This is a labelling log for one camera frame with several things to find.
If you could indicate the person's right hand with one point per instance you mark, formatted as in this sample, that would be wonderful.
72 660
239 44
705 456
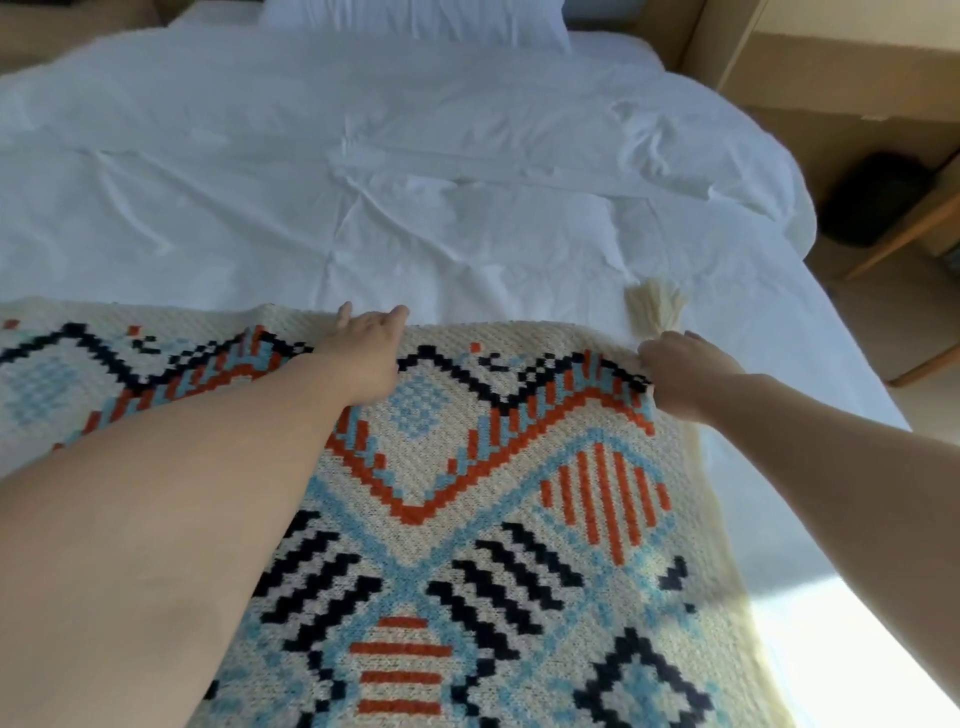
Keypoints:
694 375

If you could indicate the person's left hand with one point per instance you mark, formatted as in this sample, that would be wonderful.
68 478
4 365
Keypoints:
369 356

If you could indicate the person's left fingers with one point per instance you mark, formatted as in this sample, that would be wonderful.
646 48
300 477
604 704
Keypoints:
390 319

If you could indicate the person's right fingers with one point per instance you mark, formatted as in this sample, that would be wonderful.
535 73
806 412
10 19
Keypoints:
648 364

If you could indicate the patterned knitted blanket with tassels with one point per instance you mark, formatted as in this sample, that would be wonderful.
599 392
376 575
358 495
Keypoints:
480 540

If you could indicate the person's left forearm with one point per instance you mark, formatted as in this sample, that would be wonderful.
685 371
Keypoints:
165 525

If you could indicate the person's right forearm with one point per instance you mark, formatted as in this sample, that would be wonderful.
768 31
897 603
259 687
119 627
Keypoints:
847 480

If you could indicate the white duvet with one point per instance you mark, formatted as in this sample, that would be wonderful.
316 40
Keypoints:
390 172

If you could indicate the black bag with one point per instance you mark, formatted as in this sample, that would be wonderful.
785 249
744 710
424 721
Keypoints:
874 199

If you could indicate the wooden chair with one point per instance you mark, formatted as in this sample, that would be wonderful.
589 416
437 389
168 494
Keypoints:
911 240

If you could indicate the white pillow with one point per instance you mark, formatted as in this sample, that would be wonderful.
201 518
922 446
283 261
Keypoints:
420 16

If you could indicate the wooden desk cabinet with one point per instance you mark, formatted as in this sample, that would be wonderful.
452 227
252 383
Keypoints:
825 67

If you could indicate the wooden nightstand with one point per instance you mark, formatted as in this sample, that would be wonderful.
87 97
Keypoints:
67 30

